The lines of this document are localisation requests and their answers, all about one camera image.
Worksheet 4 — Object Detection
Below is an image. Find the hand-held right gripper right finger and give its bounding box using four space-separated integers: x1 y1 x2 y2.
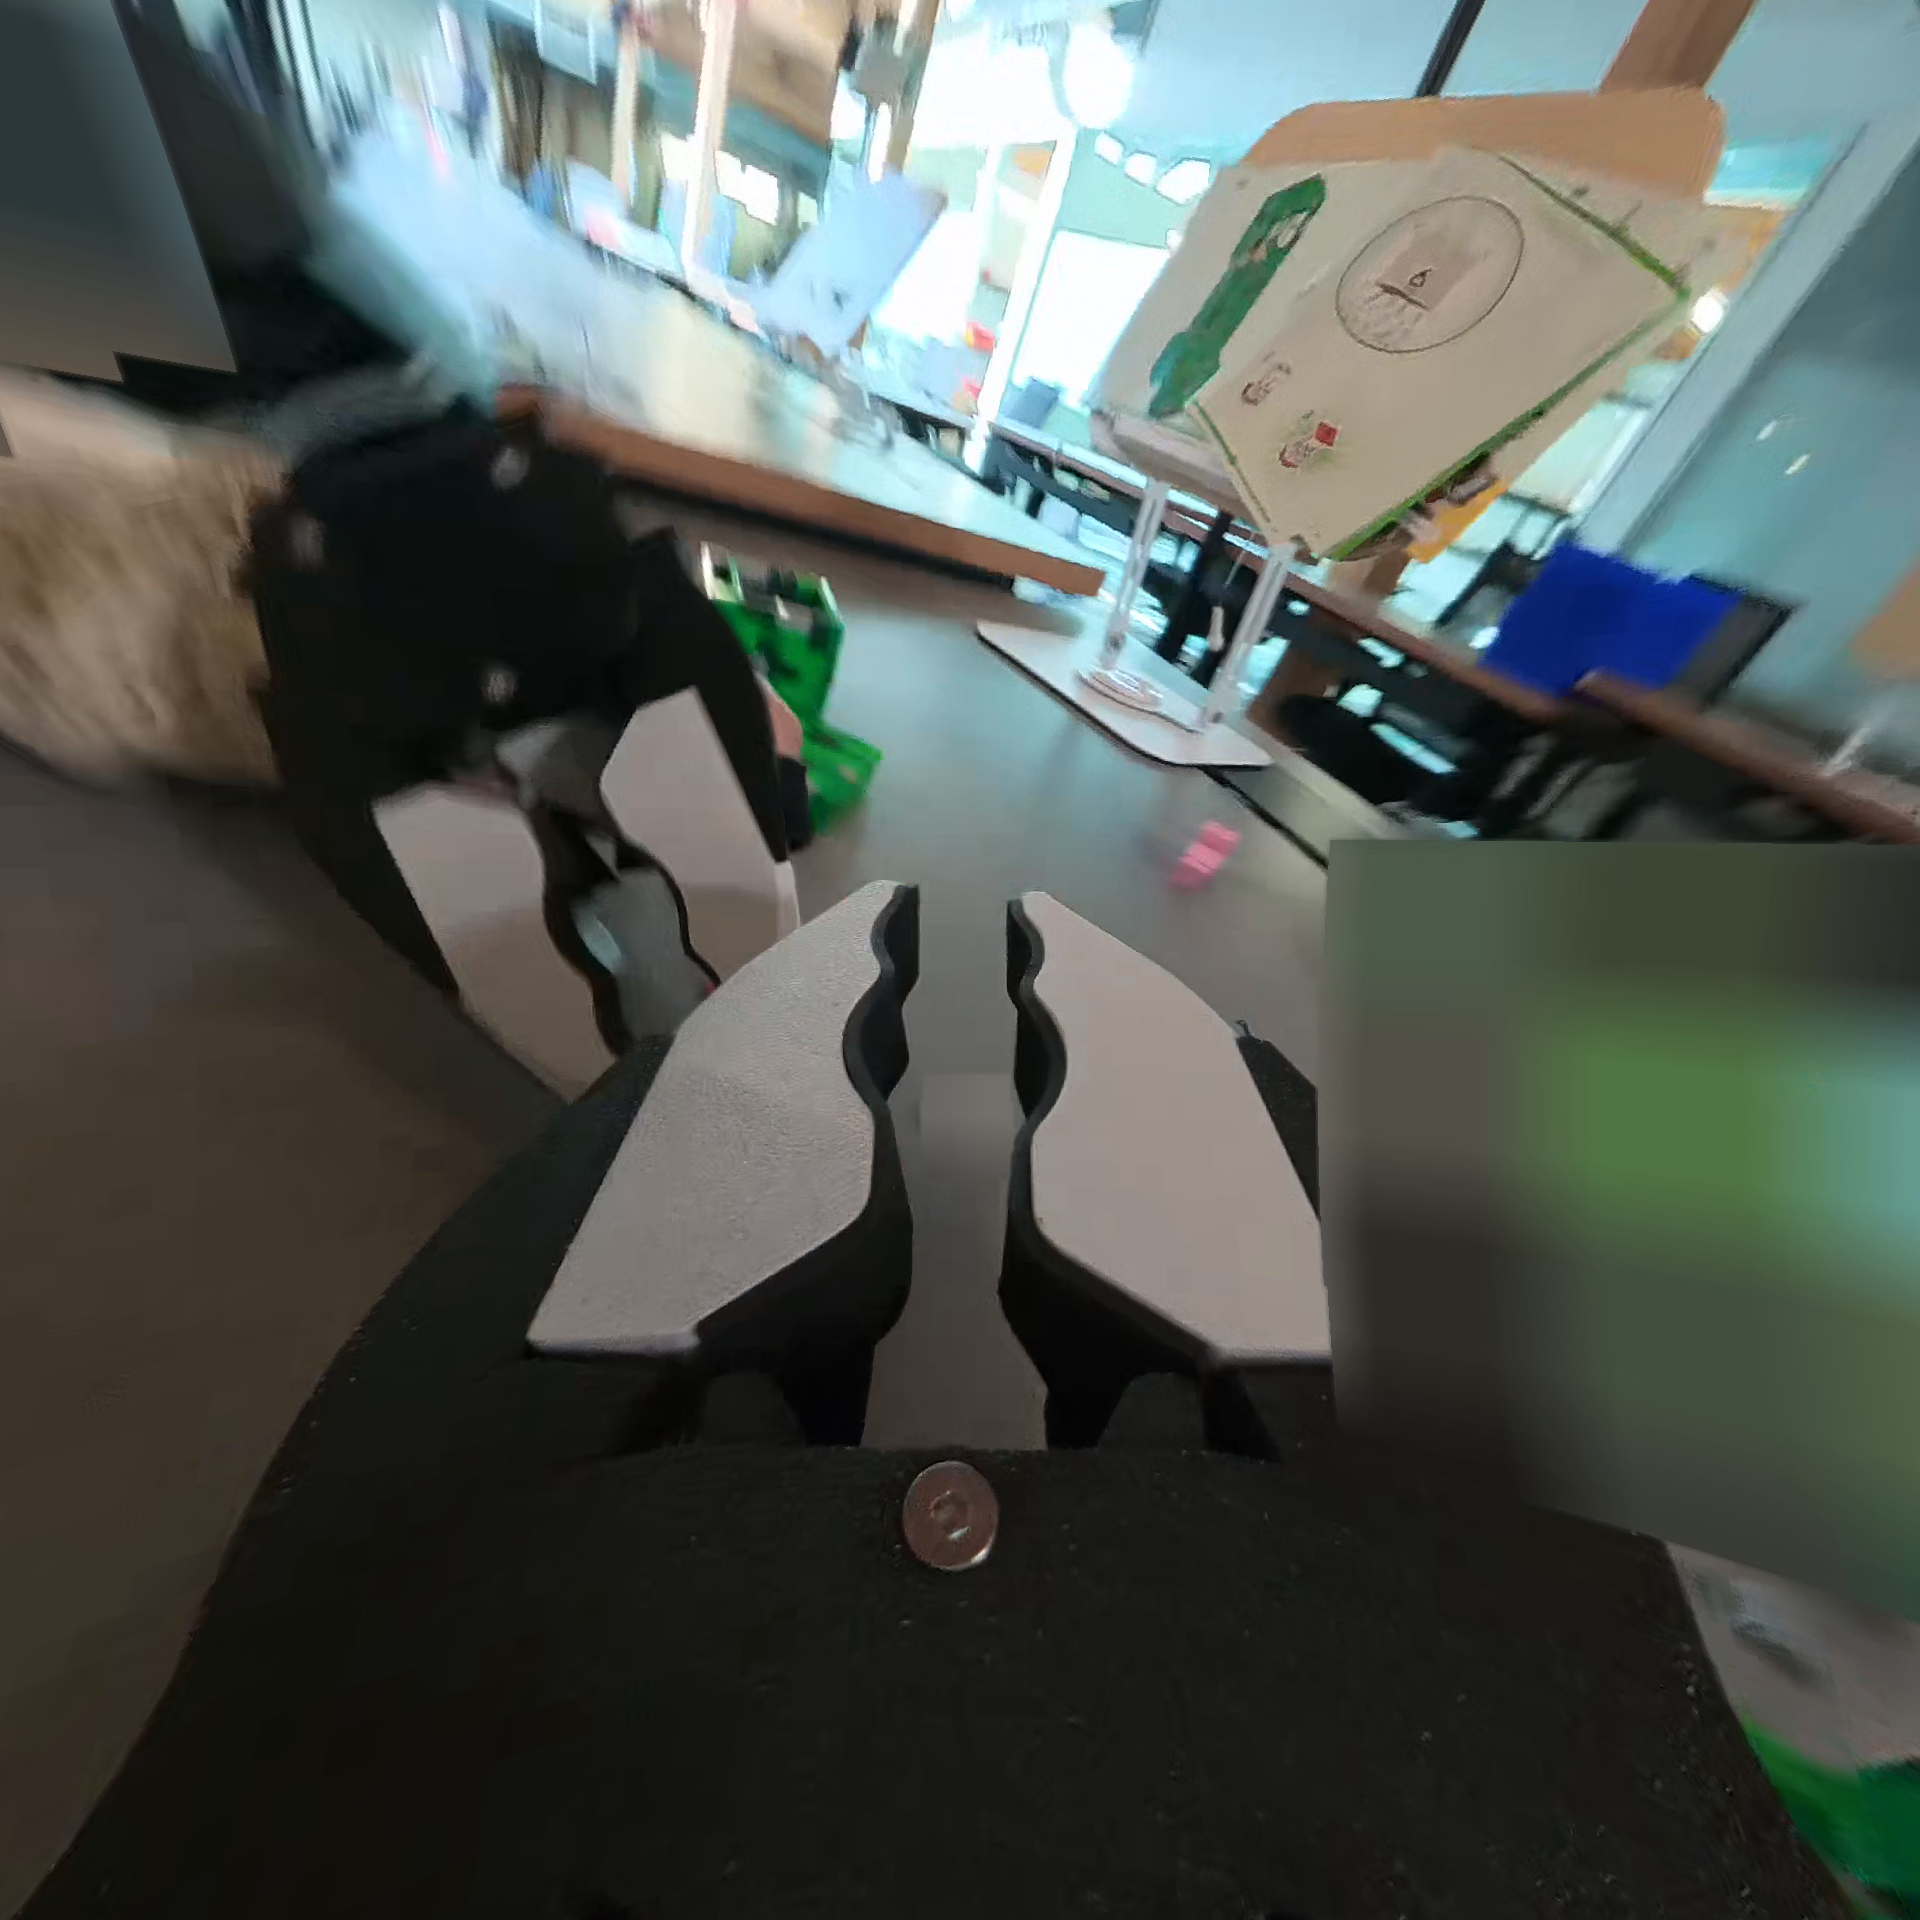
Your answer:
998 890 1333 1454

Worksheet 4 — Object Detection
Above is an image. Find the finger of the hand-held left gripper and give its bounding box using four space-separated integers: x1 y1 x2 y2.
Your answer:
595 686 803 1040
371 779 635 1104

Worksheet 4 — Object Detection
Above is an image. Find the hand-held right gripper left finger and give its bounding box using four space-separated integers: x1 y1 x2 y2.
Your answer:
524 882 920 1449

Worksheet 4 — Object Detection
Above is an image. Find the person's left forearm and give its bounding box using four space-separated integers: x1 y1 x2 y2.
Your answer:
0 371 289 792

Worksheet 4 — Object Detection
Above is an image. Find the lego instruction booklet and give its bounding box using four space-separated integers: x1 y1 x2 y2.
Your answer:
1098 144 1697 560

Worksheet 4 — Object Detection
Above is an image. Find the green plastic bin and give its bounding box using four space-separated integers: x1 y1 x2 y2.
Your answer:
701 551 887 830

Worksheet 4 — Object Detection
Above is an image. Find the long wooden-edged table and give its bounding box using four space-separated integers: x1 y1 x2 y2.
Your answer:
501 283 1115 598

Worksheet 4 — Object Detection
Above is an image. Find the clear acrylic booklet stand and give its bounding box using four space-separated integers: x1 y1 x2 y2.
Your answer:
974 472 1278 772

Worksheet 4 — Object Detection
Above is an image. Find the blue plastic bin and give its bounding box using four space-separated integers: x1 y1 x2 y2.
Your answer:
1482 539 1753 699

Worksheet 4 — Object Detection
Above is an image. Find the green plastic object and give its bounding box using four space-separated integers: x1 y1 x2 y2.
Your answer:
1740 1709 1920 1910

